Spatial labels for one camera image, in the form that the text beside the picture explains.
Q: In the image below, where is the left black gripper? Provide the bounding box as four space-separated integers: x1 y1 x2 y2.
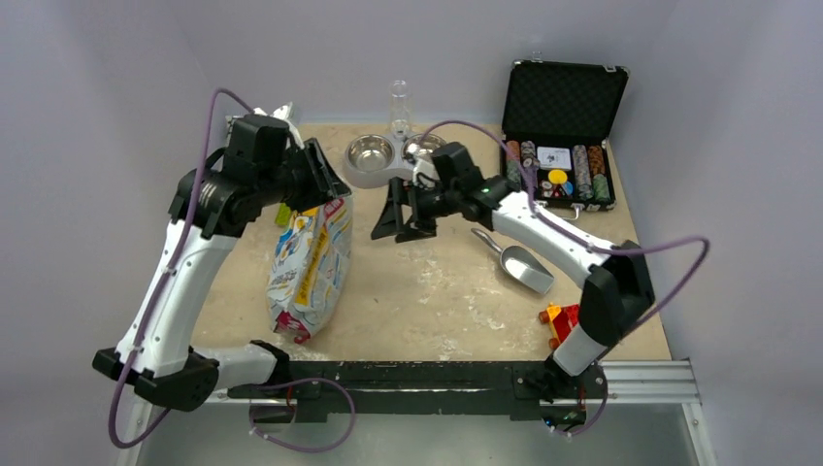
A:
257 136 350 213

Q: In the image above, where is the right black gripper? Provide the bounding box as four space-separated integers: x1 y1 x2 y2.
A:
372 176 461 244

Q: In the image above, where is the pet food bag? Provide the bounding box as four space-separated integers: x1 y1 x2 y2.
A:
266 196 353 344

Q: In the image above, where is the metal food scoop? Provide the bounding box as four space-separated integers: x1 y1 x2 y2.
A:
471 228 555 295

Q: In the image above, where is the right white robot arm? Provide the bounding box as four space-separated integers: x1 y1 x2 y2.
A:
371 142 655 397

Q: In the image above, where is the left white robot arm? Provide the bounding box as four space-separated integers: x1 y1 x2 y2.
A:
92 114 349 412

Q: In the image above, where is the grey double pet bowl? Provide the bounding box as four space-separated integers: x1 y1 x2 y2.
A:
343 133 446 189

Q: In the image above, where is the orange green toy block piece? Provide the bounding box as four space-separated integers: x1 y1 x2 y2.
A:
275 203 292 227

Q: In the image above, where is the clear water bottle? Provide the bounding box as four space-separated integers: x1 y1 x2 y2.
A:
389 80 412 141

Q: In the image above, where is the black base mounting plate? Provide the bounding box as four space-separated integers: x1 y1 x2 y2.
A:
228 360 606 426

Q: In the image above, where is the red yellow toy block car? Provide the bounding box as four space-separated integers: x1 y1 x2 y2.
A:
538 303 579 350

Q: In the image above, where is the black poker chip case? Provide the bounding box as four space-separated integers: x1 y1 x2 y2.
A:
500 59 630 212

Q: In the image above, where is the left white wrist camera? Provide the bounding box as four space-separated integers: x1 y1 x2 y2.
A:
253 102 305 149

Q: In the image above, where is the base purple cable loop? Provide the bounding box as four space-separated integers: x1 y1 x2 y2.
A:
247 377 357 454

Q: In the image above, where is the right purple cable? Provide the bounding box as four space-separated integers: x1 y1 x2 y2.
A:
417 119 711 336

